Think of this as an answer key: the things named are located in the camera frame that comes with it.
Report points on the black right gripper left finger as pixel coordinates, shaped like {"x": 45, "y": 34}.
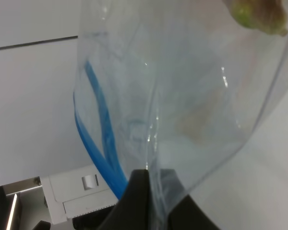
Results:
{"x": 131, "y": 212}

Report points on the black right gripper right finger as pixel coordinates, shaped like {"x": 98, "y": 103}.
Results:
{"x": 183, "y": 213}

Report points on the clear zip bag blue zipper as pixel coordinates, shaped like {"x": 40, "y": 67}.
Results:
{"x": 171, "y": 84}

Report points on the purple eggplant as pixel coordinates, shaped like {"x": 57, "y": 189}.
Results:
{"x": 267, "y": 16}

